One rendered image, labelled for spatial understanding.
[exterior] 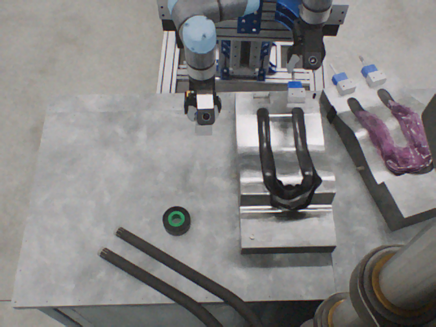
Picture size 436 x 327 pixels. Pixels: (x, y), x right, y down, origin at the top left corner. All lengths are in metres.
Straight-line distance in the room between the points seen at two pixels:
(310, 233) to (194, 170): 0.40
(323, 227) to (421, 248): 0.88
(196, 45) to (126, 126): 0.55
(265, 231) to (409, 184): 0.42
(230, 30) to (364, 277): 1.43
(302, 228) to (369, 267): 0.75
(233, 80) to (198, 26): 1.29
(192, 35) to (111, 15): 2.00
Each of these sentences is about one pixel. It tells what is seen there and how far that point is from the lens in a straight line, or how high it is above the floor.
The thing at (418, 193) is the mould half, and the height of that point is 0.91.
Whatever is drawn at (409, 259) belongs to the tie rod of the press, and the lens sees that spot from 0.50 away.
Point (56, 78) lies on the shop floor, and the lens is 2.82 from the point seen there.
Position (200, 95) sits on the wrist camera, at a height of 1.11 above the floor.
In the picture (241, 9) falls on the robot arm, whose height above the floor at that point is 1.25.
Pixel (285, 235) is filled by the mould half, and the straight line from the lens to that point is 1.32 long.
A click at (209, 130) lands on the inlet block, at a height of 0.94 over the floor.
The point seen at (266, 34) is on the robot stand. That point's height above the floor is 0.72.
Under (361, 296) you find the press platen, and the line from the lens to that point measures 0.59.
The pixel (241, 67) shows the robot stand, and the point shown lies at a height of 0.36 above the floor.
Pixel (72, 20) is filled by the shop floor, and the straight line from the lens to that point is 3.10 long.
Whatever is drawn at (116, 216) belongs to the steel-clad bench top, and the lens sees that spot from 1.42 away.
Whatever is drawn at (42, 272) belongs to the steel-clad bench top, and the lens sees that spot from 1.42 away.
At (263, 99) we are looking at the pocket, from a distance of 1.53.
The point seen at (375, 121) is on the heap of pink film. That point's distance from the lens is 1.49.
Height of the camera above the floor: 2.09
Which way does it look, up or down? 62 degrees down
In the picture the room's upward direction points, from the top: straight up
